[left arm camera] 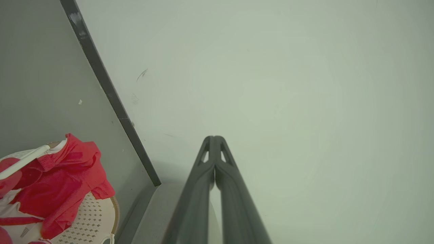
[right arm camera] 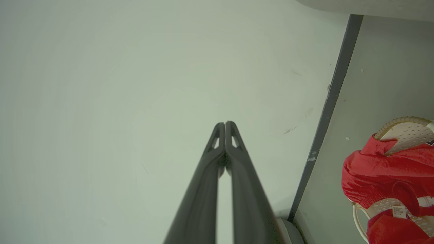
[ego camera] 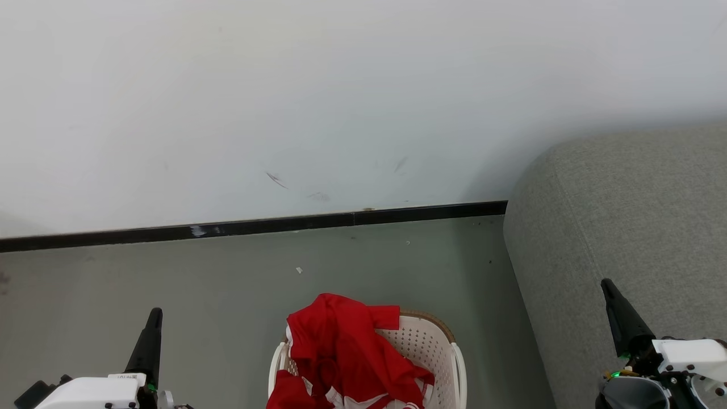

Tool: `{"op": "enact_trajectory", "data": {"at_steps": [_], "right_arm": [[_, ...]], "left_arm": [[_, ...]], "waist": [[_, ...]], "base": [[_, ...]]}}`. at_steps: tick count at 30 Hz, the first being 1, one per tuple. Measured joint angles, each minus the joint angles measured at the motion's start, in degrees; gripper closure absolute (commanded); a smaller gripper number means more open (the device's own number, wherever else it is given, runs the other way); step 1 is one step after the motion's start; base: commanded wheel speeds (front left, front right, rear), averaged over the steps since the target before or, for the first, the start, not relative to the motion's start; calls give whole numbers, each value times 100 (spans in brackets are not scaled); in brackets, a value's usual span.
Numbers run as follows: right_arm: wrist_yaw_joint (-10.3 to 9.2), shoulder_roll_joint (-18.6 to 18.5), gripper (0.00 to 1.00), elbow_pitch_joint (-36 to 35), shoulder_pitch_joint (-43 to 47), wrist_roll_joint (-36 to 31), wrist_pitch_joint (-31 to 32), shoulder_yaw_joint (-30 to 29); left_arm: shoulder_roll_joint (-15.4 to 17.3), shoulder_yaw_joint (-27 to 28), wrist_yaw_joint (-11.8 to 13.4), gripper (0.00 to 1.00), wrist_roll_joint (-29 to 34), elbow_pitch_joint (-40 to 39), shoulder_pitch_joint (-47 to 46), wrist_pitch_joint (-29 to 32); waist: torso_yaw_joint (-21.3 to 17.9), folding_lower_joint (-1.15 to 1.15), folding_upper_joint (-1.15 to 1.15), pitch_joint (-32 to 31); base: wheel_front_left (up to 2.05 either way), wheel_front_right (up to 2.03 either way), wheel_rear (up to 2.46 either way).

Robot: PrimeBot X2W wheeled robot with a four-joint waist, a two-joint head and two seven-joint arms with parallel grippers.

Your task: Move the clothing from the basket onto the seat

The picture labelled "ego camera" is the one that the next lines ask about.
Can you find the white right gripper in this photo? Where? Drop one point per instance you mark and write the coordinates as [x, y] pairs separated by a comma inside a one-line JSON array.
[[693, 355]]

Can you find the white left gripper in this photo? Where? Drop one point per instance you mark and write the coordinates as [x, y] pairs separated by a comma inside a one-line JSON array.
[[91, 393]]

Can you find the red garment with white trim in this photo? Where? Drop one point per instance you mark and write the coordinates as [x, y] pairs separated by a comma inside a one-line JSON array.
[[287, 395]]

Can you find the plain red garment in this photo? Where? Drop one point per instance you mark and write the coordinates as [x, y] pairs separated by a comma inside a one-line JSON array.
[[352, 341]]

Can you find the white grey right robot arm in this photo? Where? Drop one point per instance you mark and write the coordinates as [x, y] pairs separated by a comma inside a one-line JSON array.
[[636, 395]]

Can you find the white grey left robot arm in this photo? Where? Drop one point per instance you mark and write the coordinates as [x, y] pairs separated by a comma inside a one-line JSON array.
[[170, 401]]

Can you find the grey fabric sofa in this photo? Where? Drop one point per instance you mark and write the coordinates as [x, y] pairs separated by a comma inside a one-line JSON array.
[[625, 227]]

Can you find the black baseboard strip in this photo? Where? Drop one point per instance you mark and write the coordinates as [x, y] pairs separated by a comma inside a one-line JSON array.
[[255, 225]]

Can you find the white perforated laundry basket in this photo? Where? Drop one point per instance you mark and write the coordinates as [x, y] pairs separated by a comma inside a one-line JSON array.
[[431, 346]]

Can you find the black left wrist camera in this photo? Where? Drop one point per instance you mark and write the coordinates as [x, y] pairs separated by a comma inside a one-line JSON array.
[[37, 393]]

